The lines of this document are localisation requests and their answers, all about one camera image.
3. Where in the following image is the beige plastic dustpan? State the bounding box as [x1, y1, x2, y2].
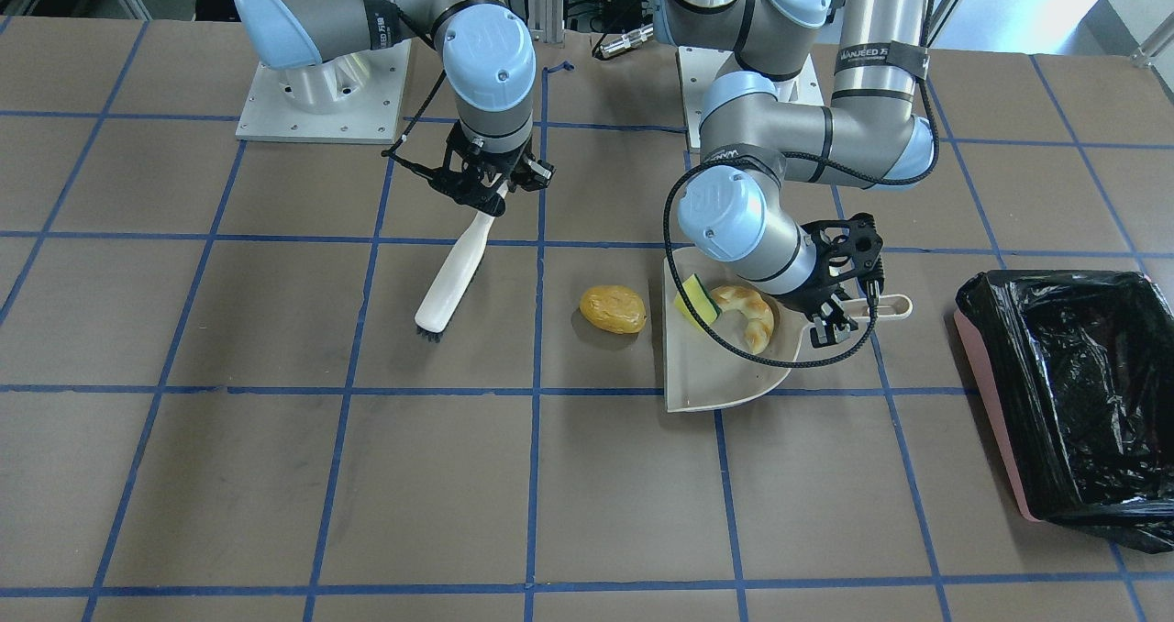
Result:
[662, 245, 915, 414]

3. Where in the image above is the yellow oval bread bun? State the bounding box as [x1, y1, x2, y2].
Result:
[579, 284, 647, 334]

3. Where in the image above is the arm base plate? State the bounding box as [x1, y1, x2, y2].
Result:
[236, 41, 414, 146]
[679, 48, 825, 154]

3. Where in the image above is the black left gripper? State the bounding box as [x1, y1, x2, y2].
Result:
[798, 288, 883, 349]

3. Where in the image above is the croissant bread piece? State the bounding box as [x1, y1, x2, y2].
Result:
[710, 286, 775, 354]

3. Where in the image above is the white hand brush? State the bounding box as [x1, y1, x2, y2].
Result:
[414, 211, 495, 342]

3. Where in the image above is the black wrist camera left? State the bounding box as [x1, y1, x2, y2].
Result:
[802, 212, 885, 288]

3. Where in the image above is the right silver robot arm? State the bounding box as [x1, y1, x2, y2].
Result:
[232, 0, 555, 217]

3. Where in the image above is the yellow green sponge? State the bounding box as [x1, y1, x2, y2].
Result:
[674, 273, 722, 330]

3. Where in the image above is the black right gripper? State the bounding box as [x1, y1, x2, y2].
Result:
[440, 140, 555, 214]

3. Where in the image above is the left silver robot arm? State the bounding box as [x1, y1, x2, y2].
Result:
[654, 0, 938, 349]

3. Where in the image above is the aluminium frame post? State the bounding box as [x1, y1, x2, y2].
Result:
[526, 0, 567, 48]

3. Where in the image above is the black lined trash bin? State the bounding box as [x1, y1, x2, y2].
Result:
[953, 270, 1173, 554]

